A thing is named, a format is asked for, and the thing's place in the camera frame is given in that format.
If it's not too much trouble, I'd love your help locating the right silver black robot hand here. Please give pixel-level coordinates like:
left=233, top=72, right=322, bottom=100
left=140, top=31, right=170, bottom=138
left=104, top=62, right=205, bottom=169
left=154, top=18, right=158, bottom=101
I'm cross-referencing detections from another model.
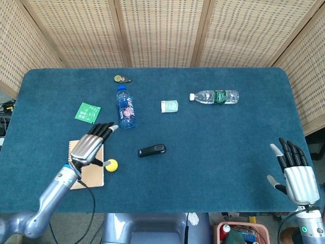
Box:
left=266, top=137, right=320, bottom=205

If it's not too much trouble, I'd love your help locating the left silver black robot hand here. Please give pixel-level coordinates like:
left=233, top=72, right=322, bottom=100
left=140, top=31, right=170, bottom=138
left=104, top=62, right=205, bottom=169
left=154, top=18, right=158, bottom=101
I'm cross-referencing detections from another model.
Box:
left=68, top=121, right=119, bottom=168

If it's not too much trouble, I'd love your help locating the black stapler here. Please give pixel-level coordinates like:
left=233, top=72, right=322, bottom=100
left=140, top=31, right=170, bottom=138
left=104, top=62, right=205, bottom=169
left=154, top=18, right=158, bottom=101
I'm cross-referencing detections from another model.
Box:
left=138, top=143, right=168, bottom=158

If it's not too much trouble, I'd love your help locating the tan spiral notebook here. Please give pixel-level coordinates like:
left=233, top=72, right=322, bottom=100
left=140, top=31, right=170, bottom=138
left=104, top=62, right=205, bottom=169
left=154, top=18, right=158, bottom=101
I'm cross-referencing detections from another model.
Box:
left=68, top=139, right=105, bottom=191

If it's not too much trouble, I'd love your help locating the yellow ball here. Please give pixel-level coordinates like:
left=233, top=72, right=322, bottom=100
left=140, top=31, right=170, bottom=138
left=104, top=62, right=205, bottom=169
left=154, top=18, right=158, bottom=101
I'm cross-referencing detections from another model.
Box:
left=105, top=159, right=119, bottom=172

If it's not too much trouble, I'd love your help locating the green paper packet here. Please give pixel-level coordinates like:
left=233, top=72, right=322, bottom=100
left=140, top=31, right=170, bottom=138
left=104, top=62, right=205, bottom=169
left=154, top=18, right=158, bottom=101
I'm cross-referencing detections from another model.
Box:
left=74, top=102, right=102, bottom=126

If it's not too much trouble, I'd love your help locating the brown shoe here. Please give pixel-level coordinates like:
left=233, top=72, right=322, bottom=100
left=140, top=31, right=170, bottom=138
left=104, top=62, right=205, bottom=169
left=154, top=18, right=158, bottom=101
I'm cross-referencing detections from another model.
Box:
left=279, top=227, right=299, bottom=244

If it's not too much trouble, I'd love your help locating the blue plastic drink bottle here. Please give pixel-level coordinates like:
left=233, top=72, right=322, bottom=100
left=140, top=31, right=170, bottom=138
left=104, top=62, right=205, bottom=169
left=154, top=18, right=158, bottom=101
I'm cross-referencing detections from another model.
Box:
left=116, top=85, right=137, bottom=129

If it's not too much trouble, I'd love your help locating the pink plastic basket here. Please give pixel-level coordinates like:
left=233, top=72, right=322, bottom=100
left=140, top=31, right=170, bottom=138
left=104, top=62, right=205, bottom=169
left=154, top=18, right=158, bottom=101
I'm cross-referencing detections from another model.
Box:
left=212, top=221, right=271, bottom=244

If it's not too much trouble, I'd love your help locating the black yellow correction tape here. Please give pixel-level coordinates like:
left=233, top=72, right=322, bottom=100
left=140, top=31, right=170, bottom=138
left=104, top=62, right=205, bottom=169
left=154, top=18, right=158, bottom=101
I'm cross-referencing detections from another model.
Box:
left=113, top=75, right=132, bottom=84

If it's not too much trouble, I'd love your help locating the red bottle white cap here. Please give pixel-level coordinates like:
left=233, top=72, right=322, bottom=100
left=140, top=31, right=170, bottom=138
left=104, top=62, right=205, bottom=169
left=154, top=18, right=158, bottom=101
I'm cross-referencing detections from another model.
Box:
left=219, top=225, right=231, bottom=241

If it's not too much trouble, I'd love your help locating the small white box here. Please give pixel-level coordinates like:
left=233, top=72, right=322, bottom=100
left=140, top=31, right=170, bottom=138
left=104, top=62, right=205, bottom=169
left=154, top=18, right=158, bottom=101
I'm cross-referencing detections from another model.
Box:
left=160, top=100, right=179, bottom=113

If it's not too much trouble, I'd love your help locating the woven folding screen panel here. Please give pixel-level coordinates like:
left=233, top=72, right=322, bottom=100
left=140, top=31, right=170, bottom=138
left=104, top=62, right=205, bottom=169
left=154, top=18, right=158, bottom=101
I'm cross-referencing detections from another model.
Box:
left=0, top=0, right=62, bottom=99
left=114, top=0, right=211, bottom=68
left=273, top=10, right=325, bottom=137
left=192, top=0, right=325, bottom=68
left=20, top=0, right=131, bottom=69

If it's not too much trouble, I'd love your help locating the blue-grey robot torso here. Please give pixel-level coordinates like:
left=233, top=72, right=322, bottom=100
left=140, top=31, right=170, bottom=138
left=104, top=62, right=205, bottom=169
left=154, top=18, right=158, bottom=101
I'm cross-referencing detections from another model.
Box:
left=101, top=212, right=212, bottom=244

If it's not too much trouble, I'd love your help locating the blue table cloth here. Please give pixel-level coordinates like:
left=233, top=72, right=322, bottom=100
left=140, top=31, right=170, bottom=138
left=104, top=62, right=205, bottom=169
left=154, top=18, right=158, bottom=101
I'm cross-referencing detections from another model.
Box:
left=0, top=67, right=314, bottom=214

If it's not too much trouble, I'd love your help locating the white perforated disc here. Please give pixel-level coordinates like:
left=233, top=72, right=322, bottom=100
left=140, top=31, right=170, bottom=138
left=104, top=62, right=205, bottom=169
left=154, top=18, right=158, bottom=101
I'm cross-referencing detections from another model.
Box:
left=188, top=212, right=200, bottom=226

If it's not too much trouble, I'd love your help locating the clear water bottle green label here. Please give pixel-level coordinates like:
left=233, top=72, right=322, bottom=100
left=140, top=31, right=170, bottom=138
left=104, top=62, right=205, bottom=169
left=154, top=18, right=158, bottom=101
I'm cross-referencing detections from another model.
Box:
left=189, top=89, right=240, bottom=105

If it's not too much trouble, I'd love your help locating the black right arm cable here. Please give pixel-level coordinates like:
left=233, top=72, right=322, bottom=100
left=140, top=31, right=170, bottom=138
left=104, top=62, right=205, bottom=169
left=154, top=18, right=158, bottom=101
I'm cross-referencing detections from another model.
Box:
left=277, top=211, right=305, bottom=244

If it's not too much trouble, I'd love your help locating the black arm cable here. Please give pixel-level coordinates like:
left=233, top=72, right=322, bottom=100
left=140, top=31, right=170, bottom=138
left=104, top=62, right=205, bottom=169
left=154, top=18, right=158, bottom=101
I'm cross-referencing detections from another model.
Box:
left=70, top=161, right=96, bottom=215
left=277, top=211, right=305, bottom=244

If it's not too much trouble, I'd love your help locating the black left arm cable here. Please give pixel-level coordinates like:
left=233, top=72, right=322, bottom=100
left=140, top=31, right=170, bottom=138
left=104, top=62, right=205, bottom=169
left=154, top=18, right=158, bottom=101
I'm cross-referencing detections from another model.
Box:
left=70, top=161, right=96, bottom=215

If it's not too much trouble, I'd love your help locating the black cable on torso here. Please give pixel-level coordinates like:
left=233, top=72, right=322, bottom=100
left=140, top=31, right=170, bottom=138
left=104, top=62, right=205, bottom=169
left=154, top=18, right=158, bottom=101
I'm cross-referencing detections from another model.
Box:
left=183, top=212, right=190, bottom=244

